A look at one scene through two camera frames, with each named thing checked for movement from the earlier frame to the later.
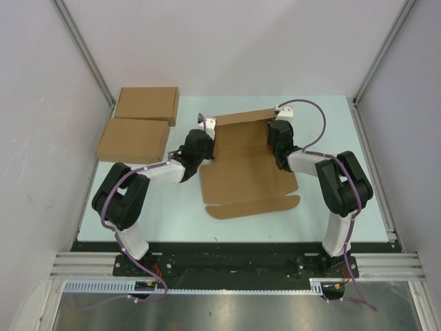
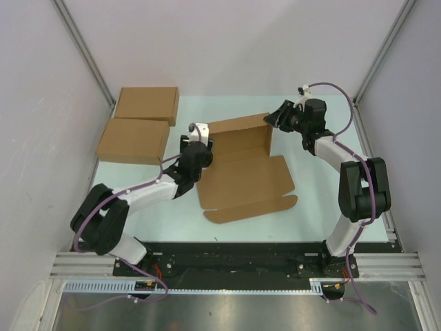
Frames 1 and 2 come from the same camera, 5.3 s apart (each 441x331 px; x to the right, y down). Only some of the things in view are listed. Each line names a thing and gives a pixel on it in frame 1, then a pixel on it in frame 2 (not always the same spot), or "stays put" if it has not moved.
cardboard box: (243, 176) stays put
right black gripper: (269, 139) to (280, 118)
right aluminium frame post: (394, 32) stays put
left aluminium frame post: (86, 51) stays put
